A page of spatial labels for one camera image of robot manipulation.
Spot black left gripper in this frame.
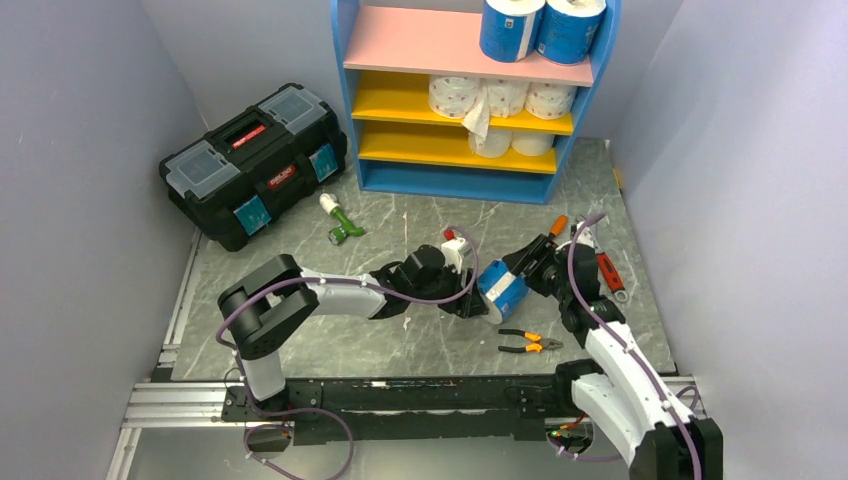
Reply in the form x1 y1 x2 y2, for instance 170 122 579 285
410 261 489 319

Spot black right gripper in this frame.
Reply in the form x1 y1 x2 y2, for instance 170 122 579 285
502 234 571 303

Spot plain white roll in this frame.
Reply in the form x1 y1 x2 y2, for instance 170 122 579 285
511 131 556 157
468 128 512 159

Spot white dotted roll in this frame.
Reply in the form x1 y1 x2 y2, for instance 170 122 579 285
484 79 530 118

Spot blue cartoon roll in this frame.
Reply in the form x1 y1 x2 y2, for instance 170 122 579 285
536 0 607 65

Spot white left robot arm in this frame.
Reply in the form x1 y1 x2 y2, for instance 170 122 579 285
217 245 489 420

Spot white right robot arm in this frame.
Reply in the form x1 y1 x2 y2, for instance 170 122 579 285
478 233 724 479

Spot blue shelf unit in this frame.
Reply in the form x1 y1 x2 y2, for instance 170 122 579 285
332 1 622 204

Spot green pipe valve fitting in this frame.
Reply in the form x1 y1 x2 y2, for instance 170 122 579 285
319 193 366 245

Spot black toolbox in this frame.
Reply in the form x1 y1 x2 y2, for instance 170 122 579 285
159 83 348 252

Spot orange handled screwdriver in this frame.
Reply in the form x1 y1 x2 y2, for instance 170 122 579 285
548 215 569 240

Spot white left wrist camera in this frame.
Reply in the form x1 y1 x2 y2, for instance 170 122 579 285
440 228 479 274

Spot orange handled pliers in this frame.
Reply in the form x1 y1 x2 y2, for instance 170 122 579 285
498 328 563 354

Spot red handled adjustable wrench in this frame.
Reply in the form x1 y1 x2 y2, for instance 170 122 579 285
572 227 629 304

